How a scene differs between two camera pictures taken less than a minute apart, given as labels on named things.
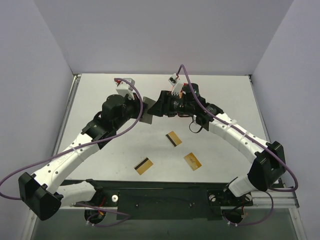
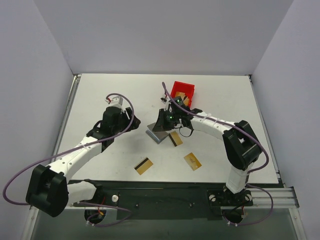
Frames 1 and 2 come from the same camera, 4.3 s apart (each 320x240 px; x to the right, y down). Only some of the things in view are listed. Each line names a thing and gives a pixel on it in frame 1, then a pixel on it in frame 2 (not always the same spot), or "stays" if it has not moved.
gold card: (173, 138) stays
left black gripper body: (136, 107) to (129, 117)
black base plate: (167, 200) stays
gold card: (143, 166) stays
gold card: (192, 161) stays
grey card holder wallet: (147, 118) to (157, 136)
